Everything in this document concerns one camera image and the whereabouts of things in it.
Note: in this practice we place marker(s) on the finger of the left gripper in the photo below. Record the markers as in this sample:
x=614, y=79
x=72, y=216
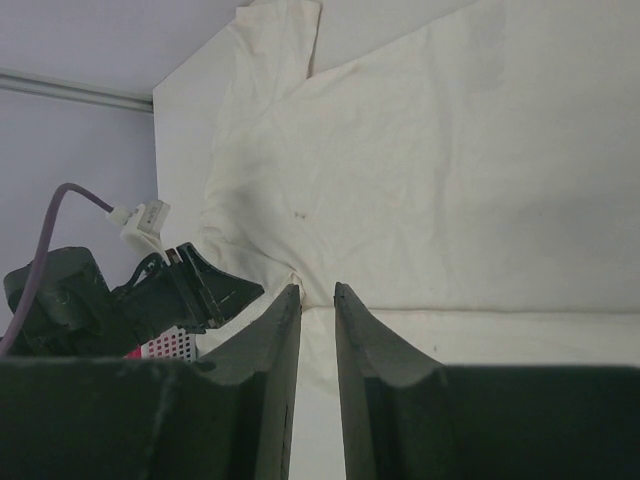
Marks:
x=214, y=297

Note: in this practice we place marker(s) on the white plastic laundry basket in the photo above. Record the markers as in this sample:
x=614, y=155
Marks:
x=176, y=343

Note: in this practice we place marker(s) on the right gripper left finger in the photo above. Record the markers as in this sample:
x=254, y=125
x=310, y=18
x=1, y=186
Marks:
x=228, y=415

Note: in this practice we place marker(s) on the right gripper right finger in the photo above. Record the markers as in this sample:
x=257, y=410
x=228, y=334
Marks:
x=407, y=416

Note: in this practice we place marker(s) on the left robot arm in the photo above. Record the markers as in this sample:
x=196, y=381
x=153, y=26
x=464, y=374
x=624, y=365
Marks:
x=75, y=313

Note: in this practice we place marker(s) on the cream white t shirt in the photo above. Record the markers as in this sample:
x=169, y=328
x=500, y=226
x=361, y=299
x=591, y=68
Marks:
x=476, y=181

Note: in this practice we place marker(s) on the pink red t shirt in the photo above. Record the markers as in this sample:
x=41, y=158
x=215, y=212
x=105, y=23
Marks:
x=137, y=353

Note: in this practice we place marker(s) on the left aluminium frame post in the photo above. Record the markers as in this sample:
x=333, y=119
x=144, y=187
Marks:
x=75, y=92

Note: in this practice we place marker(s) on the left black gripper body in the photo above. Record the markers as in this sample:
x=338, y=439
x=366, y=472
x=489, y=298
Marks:
x=156, y=299

